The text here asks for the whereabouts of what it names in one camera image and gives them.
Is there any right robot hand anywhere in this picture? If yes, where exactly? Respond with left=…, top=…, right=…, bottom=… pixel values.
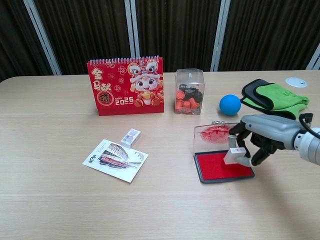
left=226, top=114, right=307, bottom=167

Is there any red and white stamp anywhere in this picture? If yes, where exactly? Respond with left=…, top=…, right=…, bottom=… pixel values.
left=223, top=147, right=247, bottom=166

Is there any green and black cloth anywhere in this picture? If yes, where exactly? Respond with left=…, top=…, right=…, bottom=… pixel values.
left=241, top=78, right=311, bottom=120

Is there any blue ball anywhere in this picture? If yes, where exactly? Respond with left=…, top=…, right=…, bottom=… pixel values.
left=219, top=93, right=242, bottom=116

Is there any white round table grommet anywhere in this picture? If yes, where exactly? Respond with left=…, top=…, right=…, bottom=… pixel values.
left=285, top=76, right=308, bottom=88

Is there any red ink pad case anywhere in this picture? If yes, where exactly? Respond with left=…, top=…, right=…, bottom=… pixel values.
left=193, top=120, right=256, bottom=185

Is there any clear box of orange parts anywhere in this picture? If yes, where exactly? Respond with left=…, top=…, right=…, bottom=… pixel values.
left=174, top=68, right=206, bottom=116

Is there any small white printed box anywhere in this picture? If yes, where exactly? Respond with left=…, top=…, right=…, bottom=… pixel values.
left=120, top=128, right=142, bottom=147

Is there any red 2026 desk calendar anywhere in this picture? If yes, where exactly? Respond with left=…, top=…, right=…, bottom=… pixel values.
left=86, top=55, right=166, bottom=117

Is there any illustrated postcard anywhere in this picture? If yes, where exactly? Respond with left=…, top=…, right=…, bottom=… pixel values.
left=82, top=138, right=149, bottom=184

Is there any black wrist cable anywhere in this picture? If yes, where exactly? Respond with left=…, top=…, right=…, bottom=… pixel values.
left=298, top=112, right=320, bottom=138

